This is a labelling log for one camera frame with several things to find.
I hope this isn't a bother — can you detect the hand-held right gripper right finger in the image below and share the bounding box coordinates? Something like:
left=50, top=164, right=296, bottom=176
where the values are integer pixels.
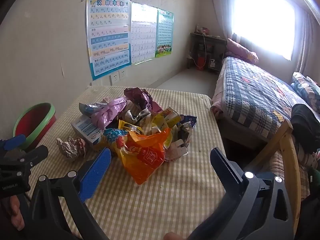
left=190, top=147, right=294, bottom=240

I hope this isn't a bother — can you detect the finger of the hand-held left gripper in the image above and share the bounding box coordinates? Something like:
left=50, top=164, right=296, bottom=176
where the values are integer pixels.
left=4, top=145, right=49, bottom=172
left=0, top=134, right=27, bottom=152

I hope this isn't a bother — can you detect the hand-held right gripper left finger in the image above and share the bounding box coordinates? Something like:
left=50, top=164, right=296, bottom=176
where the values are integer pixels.
left=24, top=147, right=112, bottom=240

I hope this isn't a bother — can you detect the green-rimmed red basin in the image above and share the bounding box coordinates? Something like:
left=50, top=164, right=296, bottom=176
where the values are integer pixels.
left=13, top=102, right=57, bottom=150

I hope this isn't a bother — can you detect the white blue milk carton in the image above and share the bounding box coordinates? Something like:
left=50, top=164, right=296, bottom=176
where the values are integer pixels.
left=71, top=116, right=105, bottom=152

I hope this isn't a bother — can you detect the yellow black wrapper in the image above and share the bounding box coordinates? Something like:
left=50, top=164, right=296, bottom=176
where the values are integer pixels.
left=118, top=120, right=144, bottom=137

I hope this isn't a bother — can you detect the pink plastic wrapper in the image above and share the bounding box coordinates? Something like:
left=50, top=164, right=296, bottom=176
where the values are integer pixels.
left=91, top=97, right=130, bottom=130

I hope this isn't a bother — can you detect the yellow bear print carton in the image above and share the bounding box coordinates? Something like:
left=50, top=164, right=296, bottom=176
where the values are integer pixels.
left=152, top=107, right=182, bottom=130

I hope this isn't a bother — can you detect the person's left hand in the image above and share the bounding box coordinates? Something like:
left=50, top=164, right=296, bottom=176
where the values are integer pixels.
left=7, top=196, right=27, bottom=233

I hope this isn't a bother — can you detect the person's right hand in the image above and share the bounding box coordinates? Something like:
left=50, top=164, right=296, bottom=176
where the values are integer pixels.
left=164, top=231, right=185, bottom=240

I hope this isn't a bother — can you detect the crumpled pink white wrapper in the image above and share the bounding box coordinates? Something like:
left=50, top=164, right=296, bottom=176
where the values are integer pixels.
left=56, top=136, right=87, bottom=162

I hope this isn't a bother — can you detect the blue snack wrapper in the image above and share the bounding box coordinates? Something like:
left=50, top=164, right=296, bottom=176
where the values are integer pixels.
left=102, top=128, right=125, bottom=153

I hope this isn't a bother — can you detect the white paper scrap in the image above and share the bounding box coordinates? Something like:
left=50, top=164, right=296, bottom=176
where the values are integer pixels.
left=166, top=140, right=189, bottom=160

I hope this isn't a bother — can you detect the orange plastic bag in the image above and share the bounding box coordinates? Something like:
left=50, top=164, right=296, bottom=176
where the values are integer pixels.
left=117, top=127, right=173, bottom=185

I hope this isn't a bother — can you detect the quilted chair cushion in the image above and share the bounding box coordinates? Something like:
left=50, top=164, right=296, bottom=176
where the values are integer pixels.
left=271, top=150, right=312, bottom=200

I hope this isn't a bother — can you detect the silver blue foil bag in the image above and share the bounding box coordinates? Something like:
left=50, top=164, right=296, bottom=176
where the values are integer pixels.
left=176, top=115, right=198, bottom=147

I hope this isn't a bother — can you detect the silver blue wrapper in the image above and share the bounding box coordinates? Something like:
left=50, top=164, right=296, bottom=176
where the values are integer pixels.
left=79, top=102, right=108, bottom=117

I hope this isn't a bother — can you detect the wooden chair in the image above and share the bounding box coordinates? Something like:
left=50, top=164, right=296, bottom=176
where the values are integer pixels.
left=240, top=120, right=313, bottom=240

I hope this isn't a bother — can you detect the pink bed sheet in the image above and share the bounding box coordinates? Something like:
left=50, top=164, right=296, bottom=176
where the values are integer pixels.
left=211, top=62, right=229, bottom=117

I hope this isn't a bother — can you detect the black white foil wrapper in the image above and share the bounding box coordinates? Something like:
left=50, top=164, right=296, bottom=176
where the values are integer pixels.
left=124, top=109, right=152, bottom=128

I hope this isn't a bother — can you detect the bed with plaid quilt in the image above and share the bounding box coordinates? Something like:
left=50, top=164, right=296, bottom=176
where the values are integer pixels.
left=217, top=56, right=320, bottom=142

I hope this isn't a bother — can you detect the floral cloth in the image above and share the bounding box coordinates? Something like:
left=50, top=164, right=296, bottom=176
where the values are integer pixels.
left=296, top=140, right=320, bottom=170

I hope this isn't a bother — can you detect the maroon snack wrapper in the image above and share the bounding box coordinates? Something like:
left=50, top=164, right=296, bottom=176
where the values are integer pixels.
left=124, top=87, right=163, bottom=114

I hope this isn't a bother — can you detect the dark clothing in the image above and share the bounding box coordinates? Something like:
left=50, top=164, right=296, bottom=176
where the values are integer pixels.
left=291, top=104, right=320, bottom=153

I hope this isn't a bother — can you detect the patterned pillow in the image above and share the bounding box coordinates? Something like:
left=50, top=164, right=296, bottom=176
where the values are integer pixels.
left=291, top=72, right=320, bottom=107

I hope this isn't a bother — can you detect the dark bedside shelf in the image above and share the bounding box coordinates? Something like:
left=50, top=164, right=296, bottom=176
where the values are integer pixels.
left=187, top=32, right=228, bottom=74

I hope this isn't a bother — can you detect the pink pillow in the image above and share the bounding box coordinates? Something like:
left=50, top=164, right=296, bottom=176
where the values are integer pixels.
left=226, top=38, right=259, bottom=64

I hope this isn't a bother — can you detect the red white box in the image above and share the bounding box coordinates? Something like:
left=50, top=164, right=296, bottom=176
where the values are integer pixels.
left=196, top=25, right=212, bottom=35

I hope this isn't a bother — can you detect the sheer curtain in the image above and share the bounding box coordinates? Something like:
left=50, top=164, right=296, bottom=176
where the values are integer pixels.
left=294, top=5, right=320, bottom=80
left=207, top=0, right=242, bottom=42

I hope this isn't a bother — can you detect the bright window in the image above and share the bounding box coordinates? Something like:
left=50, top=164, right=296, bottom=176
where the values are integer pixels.
left=230, top=0, right=297, bottom=61

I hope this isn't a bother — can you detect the blue phonics wall poster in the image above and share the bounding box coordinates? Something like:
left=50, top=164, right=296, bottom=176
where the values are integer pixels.
left=86, top=0, right=132, bottom=81

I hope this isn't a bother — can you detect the white chart wall poster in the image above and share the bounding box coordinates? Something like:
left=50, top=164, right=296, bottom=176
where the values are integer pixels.
left=130, top=2, right=159, bottom=65

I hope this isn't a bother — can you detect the green chart wall poster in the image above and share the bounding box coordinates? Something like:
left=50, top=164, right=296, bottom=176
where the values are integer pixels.
left=155, top=9, right=174, bottom=58

